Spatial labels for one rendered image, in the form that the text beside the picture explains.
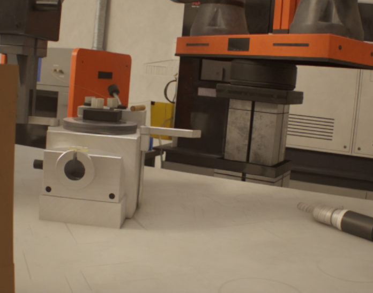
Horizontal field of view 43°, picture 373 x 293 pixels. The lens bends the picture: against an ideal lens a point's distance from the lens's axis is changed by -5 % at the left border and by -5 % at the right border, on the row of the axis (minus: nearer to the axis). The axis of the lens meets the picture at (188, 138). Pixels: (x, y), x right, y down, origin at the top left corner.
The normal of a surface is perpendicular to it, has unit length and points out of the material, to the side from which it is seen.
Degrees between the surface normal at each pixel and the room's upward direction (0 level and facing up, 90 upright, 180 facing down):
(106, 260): 0
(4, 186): 90
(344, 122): 90
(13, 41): 90
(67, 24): 90
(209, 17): 72
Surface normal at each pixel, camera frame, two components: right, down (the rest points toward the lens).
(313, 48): -0.83, 0.00
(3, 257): 0.90, 0.13
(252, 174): -0.43, 0.07
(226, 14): 0.18, -0.17
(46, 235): 0.08, -0.99
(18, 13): -0.03, 0.12
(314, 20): -0.49, -0.25
